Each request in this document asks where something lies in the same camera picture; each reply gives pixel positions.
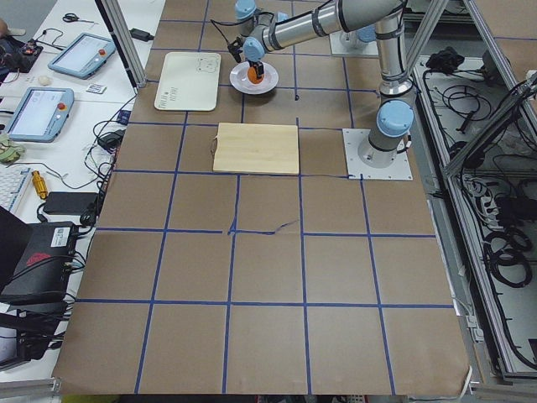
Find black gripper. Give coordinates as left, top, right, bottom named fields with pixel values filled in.
left=248, top=60, right=264, bottom=80

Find orange fruit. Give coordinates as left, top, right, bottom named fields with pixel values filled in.
left=247, top=69, right=263, bottom=84

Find white round plate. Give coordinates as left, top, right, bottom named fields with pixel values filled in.
left=229, top=62, right=279, bottom=95

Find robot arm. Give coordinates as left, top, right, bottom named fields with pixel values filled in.
left=234, top=0, right=289, bottom=38
left=235, top=0, right=414, bottom=168

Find cream bear tray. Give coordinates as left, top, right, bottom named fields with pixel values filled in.
left=154, top=52, right=222, bottom=112

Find bamboo cutting board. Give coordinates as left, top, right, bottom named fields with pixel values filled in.
left=213, top=123, right=300, bottom=175

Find black power brick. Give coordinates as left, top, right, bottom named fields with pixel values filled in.
left=129, top=28, right=154, bottom=42

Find upper teach pendant tablet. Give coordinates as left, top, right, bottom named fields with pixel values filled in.
left=48, top=33, right=116, bottom=79

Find teach pendant tablet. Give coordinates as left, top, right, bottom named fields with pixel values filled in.
left=48, top=33, right=116, bottom=79
left=6, top=87, right=75, bottom=143

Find black scissors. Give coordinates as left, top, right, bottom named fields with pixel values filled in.
left=62, top=13, right=96, bottom=24

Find lower teach pendant tablet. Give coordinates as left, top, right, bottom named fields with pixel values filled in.
left=6, top=87, right=75, bottom=143

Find black power adapter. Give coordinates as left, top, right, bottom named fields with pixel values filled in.
left=43, top=191, right=97, bottom=215

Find yellow metal cylinder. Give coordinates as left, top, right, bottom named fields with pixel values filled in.
left=32, top=170, right=49, bottom=200

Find white keyboard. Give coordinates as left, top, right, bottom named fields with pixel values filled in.
left=1, top=166, right=31, bottom=212

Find black computer box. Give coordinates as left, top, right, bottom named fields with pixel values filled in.
left=1, top=216, right=78, bottom=306

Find aluminium frame post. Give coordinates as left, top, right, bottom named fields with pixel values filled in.
left=95, top=0, right=147, bottom=89

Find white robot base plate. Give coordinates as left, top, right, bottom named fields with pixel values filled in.
left=342, top=128, right=413, bottom=181

